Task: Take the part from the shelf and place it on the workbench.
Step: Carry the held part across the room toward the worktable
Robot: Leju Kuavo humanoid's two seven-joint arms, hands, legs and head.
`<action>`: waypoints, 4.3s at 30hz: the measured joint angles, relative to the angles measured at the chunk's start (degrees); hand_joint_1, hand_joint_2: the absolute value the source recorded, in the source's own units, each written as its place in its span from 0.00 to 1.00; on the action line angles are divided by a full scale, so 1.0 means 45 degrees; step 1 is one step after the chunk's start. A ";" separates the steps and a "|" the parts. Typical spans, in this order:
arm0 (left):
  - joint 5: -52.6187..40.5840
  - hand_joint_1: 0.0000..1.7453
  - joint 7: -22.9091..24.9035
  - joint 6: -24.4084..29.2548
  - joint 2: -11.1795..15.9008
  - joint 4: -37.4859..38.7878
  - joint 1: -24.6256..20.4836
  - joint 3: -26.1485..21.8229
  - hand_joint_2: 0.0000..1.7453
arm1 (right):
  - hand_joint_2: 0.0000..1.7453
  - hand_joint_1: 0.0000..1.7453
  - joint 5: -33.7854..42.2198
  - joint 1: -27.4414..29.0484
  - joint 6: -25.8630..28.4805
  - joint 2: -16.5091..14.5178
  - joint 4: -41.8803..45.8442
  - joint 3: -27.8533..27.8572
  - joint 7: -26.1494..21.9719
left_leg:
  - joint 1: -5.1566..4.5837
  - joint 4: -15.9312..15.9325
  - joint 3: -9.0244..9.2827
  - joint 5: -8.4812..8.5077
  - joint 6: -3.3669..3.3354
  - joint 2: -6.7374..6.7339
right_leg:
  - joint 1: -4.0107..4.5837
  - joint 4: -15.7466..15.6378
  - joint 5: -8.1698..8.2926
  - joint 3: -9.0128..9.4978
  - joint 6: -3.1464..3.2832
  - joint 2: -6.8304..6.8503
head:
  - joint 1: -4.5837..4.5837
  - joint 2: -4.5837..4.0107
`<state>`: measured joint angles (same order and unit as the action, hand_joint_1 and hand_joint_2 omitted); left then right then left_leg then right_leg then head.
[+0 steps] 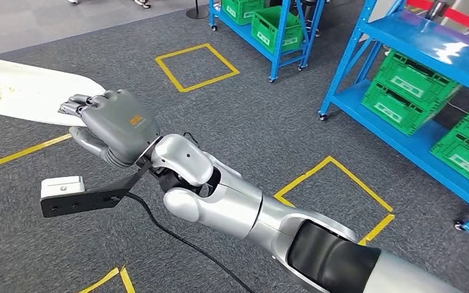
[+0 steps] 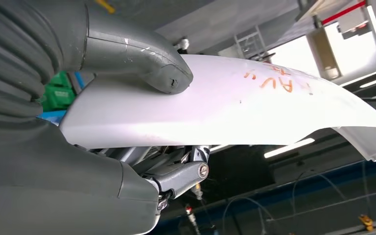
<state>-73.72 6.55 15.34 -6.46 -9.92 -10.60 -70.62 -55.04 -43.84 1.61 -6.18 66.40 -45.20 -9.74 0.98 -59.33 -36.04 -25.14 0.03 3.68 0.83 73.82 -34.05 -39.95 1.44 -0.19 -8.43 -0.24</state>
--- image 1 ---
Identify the white curved car part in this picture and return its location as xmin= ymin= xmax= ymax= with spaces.
xmin=0 ymin=54 xmax=107 ymax=128

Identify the red barrier tape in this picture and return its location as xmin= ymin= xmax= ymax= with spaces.
xmin=406 ymin=0 xmax=469 ymax=39

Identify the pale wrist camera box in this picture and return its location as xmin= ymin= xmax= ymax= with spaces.
xmin=40 ymin=176 xmax=85 ymax=200

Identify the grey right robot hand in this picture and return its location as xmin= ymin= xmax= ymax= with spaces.
xmin=58 ymin=89 xmax=162 ymax=168

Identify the black camera cable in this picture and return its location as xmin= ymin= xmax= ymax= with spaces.
xmin=126 ymin=192 xmax=255 ymax=293

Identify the open green plastic crate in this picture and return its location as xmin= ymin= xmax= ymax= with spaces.
xmin=251 ymin=5 xmax=304 ymax=54

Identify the blue metal shelf rack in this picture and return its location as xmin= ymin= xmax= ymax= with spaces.
xmin=318 ymin=0 xmax=469 ymax=233
xmin=209 ymin=0 xmax=326 ymax=83

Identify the black camera bracket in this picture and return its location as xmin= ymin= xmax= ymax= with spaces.
xmin=39 ymin=157 xmax=155 ymax=219

